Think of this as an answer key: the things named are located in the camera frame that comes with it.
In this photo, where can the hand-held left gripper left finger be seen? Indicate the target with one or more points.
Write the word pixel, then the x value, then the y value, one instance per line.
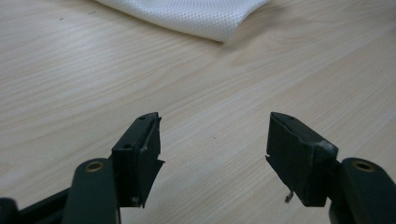
pixel 137 161

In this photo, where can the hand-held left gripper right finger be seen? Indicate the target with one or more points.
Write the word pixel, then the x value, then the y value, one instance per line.
pixel 299 158

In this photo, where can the white mesh cloth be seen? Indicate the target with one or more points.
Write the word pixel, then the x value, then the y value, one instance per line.
pixel 193 15

